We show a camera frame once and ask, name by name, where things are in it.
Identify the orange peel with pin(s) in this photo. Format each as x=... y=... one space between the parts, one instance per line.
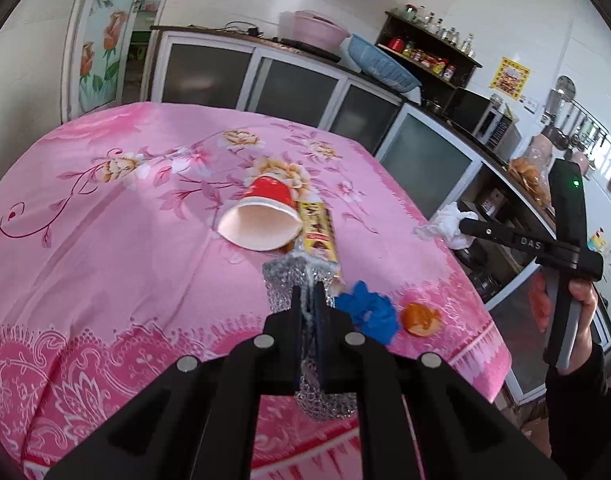
x=422 y=319

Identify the pink basin with lid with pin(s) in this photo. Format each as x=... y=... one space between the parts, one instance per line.
x=318 y=30

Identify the row of glass bottles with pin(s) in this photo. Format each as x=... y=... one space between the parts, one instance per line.
x=438 y=27

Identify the row of spice jars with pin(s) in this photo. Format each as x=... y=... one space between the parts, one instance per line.
x=425 y=57

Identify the person's right forearm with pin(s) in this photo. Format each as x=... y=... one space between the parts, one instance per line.
x=585 y=410

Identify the white tissue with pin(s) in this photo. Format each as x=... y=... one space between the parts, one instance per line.
x=448 y=222

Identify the white wall socket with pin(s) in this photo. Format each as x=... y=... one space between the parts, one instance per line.
x=531 y=104

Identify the silver microwave oven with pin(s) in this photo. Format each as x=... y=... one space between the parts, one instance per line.
x=485 y=120

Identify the clear bag of bread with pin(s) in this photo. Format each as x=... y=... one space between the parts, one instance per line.
x=530 y=170

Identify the yellow snack wrapper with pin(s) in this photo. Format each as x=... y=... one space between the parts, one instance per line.
x=318 y=232

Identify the red paper cup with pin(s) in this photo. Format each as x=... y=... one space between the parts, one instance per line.
x=265 y=200

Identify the blue crumpled wrapper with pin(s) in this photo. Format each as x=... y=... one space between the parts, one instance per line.
x=368 y=310

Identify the black induction cooker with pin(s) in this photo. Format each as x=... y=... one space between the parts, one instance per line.
x=310 y=47

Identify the person's right hand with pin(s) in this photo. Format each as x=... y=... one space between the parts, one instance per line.
x=588 y=310

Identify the glass door with flower print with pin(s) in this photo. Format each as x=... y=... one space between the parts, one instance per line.
x=95 y=60

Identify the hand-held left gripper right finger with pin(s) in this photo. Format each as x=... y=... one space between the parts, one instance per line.
x=335 y=360

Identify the blue plastic basket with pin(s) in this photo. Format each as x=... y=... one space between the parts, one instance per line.
x=383 y=62

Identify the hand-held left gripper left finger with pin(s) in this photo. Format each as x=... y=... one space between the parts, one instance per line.
x=280 y=360

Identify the row of hanging kitchen utensils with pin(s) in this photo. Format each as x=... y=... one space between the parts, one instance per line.
x=593 y=125

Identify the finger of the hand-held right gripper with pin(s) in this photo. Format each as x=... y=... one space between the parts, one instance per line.
x=505 y=237

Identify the yellow wall poster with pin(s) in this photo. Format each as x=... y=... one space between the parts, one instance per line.
x=511 y=77

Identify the pink floral tablecloth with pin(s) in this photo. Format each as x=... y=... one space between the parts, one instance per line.
x=110 y=240

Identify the dark wooden spice shelf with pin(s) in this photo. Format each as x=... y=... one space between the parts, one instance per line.
x=465 y=67

